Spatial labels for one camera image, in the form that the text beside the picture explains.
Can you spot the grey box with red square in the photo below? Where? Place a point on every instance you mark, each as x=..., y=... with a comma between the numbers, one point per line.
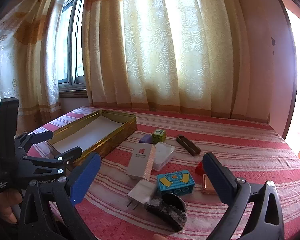
x=140, y=162

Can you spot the white paper liner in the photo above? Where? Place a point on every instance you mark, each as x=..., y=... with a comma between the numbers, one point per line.
x=90, y=135

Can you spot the white and orange side curtain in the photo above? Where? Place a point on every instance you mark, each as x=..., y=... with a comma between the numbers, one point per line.
x=27, y=67

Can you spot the gold metal tin box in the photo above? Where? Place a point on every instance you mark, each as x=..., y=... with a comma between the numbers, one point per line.
x=120, y=136

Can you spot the person's left hand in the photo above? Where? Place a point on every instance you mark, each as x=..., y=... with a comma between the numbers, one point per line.
x=5, y=205

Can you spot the white charger plug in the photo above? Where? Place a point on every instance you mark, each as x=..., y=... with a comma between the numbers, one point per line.
x=142, y=191

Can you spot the black patterned case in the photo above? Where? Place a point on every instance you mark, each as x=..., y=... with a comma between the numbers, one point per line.
x=165, y=212

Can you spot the blue printed toy brick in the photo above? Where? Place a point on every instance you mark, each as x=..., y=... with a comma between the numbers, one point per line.
x=175, y=181

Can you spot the purple block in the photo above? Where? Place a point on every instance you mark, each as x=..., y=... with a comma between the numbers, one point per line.
x=145, y=138

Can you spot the brown window sill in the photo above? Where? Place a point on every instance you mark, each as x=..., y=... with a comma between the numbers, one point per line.
x=73, y=90

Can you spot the clear plastic box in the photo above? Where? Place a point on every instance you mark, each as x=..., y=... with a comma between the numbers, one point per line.
x=163, y=155

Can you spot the sliding window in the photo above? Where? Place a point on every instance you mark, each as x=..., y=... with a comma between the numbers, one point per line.
x=72, y=42

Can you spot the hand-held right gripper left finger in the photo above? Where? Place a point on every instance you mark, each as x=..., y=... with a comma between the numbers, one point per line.
x=86, y=177

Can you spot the brown door frame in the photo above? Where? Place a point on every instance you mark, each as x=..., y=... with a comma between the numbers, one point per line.
x=294, y=97

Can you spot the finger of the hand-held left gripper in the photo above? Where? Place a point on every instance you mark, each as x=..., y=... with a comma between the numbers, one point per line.
x=40, y=137
x=70, y=153

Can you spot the red toy brick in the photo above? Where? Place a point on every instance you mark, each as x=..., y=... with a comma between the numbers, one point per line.
x=199, y=169

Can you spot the cream and orange wide curtain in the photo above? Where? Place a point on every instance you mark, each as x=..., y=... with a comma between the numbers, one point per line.
x=165, y=55

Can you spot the green toy block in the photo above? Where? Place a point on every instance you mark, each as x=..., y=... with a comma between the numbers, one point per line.
x=158, y=136

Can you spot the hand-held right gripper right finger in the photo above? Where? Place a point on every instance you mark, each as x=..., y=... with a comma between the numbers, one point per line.
x=215, y=175

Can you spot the dark brown comb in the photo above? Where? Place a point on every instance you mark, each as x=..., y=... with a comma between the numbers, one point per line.
x=187, y=146

